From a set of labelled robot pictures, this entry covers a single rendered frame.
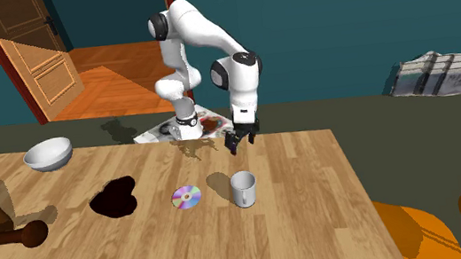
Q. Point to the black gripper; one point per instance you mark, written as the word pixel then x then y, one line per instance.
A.
pixel 246 127

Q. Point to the white mug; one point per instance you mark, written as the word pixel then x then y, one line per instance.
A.
pixel 244 190

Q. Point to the grey newspaper bundle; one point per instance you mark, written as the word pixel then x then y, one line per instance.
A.
pixel 437 75

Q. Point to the iridescent compact disc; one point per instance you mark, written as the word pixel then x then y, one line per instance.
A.
pixel 186 197

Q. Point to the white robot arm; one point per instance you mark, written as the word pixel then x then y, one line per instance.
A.
pixel 184 25

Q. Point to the white bowl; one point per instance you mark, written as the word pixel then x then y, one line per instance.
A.
pixel 48 155

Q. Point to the brown wooden door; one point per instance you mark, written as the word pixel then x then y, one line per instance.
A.
pixel 37 59

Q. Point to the orange seat wooden chair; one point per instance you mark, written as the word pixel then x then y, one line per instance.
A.
pixel 425 233

